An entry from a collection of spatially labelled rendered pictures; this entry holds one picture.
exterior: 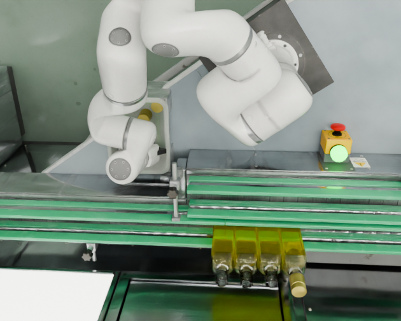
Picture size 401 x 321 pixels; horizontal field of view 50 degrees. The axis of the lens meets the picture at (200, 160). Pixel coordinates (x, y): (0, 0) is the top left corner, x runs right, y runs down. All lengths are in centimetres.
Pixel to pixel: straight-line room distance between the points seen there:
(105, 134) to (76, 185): 40
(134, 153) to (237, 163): 35
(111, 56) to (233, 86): 21
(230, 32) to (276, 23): 44
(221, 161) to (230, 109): 44
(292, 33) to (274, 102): 32
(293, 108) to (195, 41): 27
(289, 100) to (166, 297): 62
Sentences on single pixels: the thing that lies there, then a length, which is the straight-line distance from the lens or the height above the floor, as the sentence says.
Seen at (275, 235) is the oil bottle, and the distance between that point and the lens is 114.
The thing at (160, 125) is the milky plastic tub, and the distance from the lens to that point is 125.
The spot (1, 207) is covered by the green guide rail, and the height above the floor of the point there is 92.
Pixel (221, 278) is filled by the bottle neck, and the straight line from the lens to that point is 103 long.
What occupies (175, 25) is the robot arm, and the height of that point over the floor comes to 128.
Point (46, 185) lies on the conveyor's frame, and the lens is 137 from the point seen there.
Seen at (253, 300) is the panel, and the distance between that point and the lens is 119.
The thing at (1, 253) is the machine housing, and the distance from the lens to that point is 151.
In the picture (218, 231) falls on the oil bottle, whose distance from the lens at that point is 115.
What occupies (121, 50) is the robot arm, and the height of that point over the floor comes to 121.
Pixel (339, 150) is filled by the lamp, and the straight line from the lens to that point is 121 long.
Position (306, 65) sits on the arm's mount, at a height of 81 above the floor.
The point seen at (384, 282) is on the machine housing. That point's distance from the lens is 138.
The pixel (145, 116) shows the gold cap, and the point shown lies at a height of 81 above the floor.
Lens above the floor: 191
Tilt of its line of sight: 63 degrees down
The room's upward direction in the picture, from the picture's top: 171 degrees counter-clockwise
